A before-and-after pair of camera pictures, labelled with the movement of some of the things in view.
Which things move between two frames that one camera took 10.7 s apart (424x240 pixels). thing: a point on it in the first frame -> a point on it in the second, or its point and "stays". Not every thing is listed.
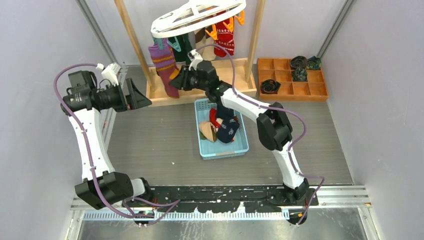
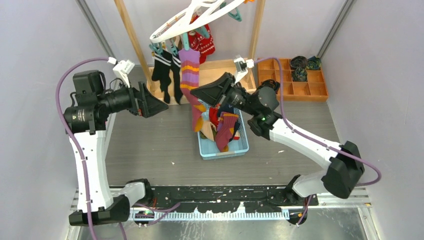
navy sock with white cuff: (223, 112) stays
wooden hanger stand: (236, 73) stays
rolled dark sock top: (299, 62) stays
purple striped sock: (166, 67) -> (225, 126)
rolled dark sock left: (269, 86) stays
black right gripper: (180, 81) -> (214, 92)
